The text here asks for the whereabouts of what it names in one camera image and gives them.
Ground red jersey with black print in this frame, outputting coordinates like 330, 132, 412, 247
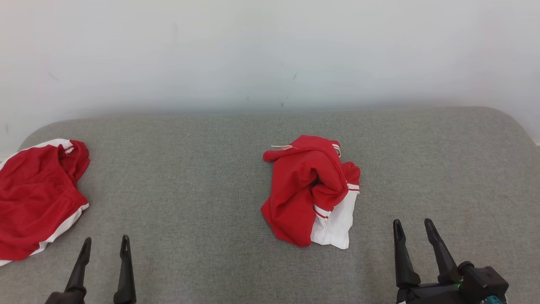
261, 135, 361, 250

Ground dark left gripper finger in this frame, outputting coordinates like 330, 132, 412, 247
64, 237, 92, 294
113, 235, 137, 304

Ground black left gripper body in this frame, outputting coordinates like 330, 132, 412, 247
44, 291, 87, 304

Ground grey fabric sofa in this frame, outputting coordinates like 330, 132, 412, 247
0, 106, 540, 304

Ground red shorts with white trim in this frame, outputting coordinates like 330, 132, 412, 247
0, 138, 91, 267

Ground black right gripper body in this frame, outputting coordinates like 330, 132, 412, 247
396, 282, 465, 304

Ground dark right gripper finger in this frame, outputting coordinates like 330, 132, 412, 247
393, 219, 421, 289
424, 218, 463, 285

